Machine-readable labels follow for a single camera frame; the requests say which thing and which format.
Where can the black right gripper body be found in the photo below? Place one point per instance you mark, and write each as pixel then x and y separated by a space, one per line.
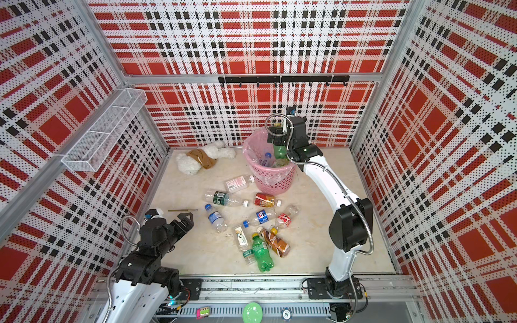
pixel 279 138

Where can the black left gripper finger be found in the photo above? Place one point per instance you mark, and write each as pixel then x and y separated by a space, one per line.
pixel 182 216
pixel 181 228

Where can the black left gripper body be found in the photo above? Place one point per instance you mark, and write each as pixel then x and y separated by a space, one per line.
pixel 164 246

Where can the green soda bottle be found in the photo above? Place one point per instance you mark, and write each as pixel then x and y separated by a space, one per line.
pixel 281 158
pixel 261 253

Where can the small blue cap water bottle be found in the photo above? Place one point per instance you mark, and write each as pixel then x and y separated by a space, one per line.
pixel 217 221

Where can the white label tea bottle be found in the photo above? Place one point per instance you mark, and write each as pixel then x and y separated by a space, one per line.
pixel 244 245

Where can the brown label drink bottle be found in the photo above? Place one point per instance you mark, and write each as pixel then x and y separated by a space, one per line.
pixel 277 244

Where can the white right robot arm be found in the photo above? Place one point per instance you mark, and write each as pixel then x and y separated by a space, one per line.
pixel 351 226

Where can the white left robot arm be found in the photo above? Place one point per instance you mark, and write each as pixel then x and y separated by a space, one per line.
pixel 139 286

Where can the pink perforated waste bin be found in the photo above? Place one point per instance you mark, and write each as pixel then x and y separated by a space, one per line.
pixel 277 189

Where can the clear bottle green label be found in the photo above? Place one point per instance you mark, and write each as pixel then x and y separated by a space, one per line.
pixel 225 199

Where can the white plush toy brown scarf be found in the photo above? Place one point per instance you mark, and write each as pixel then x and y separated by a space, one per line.
pixel 206 157

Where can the clear bottle pink label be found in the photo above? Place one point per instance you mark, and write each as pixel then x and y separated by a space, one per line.
pixel 239 183

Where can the red yellow label bottle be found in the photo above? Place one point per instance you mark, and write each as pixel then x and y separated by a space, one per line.
pixel 267 201

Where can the pepsi label clear bottle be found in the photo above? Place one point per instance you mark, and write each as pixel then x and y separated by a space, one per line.
pixel 260 217

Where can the pink small device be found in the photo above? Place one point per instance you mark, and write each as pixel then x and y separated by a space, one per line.
pixel 202 313

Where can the green round button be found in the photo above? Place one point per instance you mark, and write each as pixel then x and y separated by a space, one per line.
pixel 252 313

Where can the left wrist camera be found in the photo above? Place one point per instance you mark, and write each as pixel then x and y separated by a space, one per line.
pixel 153 213

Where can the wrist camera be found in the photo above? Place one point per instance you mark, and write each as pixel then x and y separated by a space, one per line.
pixel 153 213
pixel 289 113

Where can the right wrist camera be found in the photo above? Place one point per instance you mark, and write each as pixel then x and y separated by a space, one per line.
pixel 289 113

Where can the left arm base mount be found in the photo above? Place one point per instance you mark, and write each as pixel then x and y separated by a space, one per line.
pixel 180 292

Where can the black wall hook rail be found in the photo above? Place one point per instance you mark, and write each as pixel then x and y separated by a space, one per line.
pixel 284 79

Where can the white wire mesh shelf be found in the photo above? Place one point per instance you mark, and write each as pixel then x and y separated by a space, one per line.
pixel 92 149

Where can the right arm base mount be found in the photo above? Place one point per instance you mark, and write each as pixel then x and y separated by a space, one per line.
pixel 350 290

